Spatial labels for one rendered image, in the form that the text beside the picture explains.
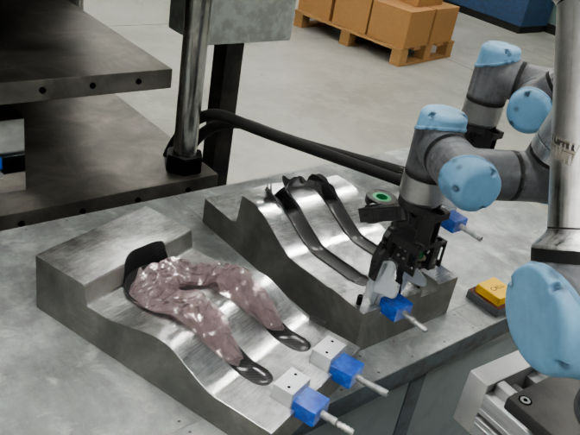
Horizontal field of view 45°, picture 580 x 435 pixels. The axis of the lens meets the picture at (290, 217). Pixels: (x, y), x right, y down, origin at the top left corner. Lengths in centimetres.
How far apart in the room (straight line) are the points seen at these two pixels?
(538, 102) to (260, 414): 66
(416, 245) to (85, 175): 91
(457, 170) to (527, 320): 30
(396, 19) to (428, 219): 489
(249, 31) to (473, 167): 107
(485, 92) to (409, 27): 457
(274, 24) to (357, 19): 425
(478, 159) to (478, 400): 33
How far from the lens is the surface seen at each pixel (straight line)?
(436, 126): 109
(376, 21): 609
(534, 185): 107
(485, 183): 101
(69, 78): 166
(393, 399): 147
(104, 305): 120
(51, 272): 124
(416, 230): 118
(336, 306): 128
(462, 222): 151
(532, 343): 78
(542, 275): 74
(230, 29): 190
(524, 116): 123
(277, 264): 139
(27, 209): 164
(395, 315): 125
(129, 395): 115
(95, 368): 119
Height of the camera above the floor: 160
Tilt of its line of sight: 29 degrees down
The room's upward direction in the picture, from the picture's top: 10 degrees clockwise
